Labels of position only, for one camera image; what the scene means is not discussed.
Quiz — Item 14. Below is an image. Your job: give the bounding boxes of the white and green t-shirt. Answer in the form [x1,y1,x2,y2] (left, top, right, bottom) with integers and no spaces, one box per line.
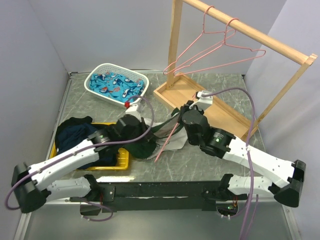
[123,108,188,160]

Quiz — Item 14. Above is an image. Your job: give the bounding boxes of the pink wire hanger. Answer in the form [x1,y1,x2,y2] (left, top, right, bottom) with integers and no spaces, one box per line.
[154,121,179,163]
[162,5,237,76]
[165,17,267,76]

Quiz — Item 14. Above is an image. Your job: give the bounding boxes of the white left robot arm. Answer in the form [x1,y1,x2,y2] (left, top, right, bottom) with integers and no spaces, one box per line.
[10,114,152,214]

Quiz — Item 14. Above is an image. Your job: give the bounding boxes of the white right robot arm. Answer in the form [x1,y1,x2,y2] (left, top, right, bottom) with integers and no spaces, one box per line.
[178,100,307,208]

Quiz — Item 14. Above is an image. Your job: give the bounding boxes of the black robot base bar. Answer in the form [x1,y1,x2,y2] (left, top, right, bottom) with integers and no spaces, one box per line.
[84,181,248,212]

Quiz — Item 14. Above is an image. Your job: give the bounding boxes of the yellow plastic tray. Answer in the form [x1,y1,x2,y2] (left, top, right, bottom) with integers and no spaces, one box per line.
[49,122,129,171]

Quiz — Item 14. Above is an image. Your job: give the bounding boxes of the blue shark print cloth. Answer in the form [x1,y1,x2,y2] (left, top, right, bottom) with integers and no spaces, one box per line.
[89,72,145,103]

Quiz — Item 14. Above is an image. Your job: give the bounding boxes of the wooden clothes rack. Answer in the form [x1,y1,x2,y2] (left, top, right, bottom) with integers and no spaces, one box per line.
[152,0,318,141]

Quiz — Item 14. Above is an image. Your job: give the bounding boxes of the white perforated plastic basket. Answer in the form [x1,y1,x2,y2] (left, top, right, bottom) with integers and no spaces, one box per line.
[83,63,150,108]

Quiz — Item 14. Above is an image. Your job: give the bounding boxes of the dark navy clothes pile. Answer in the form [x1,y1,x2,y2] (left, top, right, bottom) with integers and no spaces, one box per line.
[54,116,118,170]

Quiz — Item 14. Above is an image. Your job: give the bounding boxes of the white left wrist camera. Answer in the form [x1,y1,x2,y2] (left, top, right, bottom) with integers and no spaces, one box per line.
[124,102,142,121]

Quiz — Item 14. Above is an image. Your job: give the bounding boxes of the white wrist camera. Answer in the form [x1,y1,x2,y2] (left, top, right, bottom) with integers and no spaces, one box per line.
[195,90,213,111]
[124,102,142,121]

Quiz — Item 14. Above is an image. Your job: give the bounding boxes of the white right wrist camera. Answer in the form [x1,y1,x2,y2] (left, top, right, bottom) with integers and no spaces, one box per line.
[195,90,213,111]

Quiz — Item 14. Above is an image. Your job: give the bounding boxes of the aluminium rail frame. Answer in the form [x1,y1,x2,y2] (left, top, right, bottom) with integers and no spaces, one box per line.
[17,73,301,240]

